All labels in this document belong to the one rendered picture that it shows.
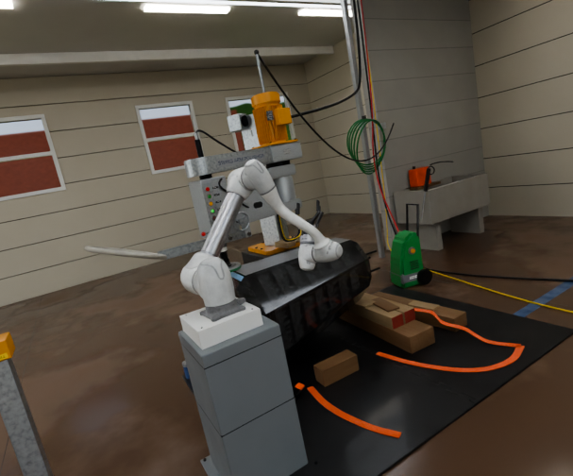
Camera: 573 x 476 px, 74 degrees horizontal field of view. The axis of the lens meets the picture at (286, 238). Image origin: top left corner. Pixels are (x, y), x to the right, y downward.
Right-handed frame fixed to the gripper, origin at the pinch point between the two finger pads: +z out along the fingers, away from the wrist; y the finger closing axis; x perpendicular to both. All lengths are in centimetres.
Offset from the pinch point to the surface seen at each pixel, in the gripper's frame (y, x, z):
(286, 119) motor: 35, 29, 82
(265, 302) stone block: 43, 23, -59
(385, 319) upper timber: -18, 103, -67
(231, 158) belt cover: 62, -1, 42
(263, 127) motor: 53, 25, 77
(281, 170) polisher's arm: 45, 42, 46
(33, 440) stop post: 74, -103, -123
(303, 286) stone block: 27, 48, -46
